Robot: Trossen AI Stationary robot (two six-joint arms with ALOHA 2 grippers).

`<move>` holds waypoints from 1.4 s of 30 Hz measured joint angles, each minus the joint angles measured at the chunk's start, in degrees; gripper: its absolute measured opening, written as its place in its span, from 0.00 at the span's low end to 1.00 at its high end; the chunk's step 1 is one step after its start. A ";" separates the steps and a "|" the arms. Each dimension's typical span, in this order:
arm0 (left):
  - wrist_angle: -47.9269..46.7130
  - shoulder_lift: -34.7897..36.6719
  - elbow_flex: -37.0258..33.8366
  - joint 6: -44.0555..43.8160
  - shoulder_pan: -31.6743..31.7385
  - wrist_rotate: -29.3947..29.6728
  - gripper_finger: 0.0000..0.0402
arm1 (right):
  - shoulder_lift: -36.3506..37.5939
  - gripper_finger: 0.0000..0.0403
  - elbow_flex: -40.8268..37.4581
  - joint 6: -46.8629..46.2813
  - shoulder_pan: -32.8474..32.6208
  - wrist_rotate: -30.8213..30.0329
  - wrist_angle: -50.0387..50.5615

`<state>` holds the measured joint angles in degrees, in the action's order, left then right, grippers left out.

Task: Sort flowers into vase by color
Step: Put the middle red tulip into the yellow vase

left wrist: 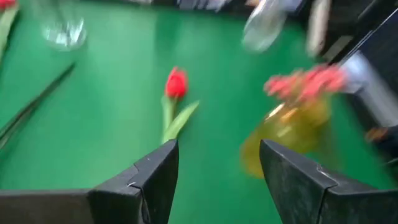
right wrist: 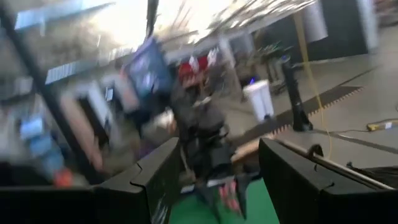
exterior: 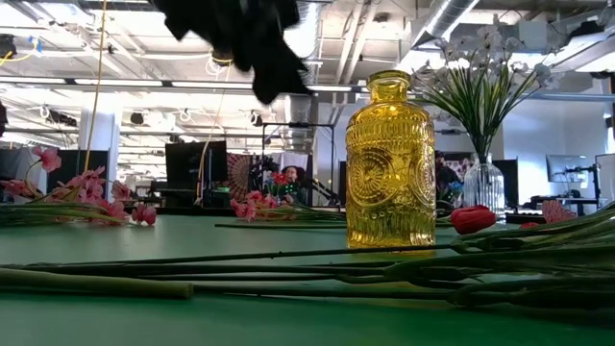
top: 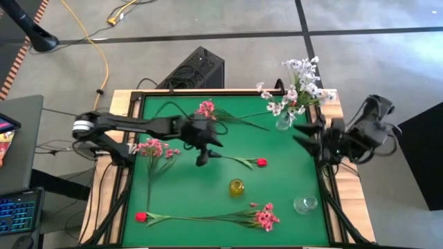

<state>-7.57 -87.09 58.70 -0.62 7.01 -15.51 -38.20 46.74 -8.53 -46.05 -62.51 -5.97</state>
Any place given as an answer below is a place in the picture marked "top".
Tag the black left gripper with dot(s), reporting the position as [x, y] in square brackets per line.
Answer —
[197, 131]

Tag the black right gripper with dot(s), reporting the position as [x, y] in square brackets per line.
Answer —
[332, 141]

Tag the pink artificial flower bunch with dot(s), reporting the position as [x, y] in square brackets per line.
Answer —
[264, 218]
[207, 108]
[152, 148]

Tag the white artificial flower bunch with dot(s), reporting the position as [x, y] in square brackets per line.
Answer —
[302, 67]
[313, 90]
[276, 108]

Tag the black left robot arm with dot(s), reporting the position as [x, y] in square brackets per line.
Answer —
[138, 124]

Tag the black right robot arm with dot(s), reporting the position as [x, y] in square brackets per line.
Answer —
[367, 135]

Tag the clear ribbed glass vase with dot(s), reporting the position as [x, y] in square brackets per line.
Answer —
[282, 124]

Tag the yellow embossed glass vase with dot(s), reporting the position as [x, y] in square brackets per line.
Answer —
[236, 187]

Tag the clear smooth glass vase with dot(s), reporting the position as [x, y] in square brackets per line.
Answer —
[304, 205]

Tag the green table mat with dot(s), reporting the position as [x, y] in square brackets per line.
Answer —
[194, 193]

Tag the black computer tower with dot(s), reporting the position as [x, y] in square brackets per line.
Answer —
[197, 69]

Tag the black cabinet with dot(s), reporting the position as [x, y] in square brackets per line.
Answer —
[422, 155]

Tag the dark grey side desk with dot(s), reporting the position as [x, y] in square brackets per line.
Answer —
[24, 145]

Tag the black floor stand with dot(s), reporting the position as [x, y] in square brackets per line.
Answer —
[41, 39]

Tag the backlit laptop keyboard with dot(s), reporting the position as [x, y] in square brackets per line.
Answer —
[17, 214]

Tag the tablet with pink screen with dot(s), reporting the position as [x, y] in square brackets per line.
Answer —
[7, 124]

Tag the colourful snack bag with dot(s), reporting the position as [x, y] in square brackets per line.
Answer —
[5, 145]

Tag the black computer mouse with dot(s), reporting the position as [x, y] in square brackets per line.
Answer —
[22, 243]

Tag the dark mat with orange stripes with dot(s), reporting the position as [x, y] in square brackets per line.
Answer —
[8, 69]

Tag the black aluminium table frame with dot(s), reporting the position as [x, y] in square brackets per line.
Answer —
[221, 92]

